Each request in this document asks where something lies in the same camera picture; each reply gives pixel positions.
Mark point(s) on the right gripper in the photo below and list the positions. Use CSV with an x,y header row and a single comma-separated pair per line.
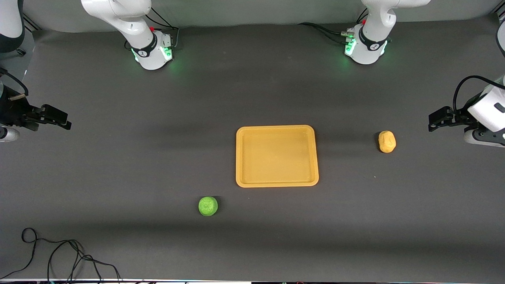
x,y
12,110

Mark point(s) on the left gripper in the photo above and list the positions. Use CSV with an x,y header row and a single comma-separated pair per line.
x,y
461,116

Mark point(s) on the yellow potato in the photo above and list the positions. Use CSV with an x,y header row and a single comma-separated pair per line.
x,y
387,141

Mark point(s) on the green apple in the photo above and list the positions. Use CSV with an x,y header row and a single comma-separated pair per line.
x,y
208,206

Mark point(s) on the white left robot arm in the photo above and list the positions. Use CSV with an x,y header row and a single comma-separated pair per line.
x,y
375,23

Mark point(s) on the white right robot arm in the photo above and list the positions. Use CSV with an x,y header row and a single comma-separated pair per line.
x,y
130,23

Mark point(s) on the orange plastic tray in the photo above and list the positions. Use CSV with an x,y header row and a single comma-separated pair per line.
x,y
268,157

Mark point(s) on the dark grey table mat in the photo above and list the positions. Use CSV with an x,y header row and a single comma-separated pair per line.
x,y
79,177

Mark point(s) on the aluminium frame rail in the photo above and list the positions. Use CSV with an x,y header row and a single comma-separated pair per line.
x,y
31,23
500,15

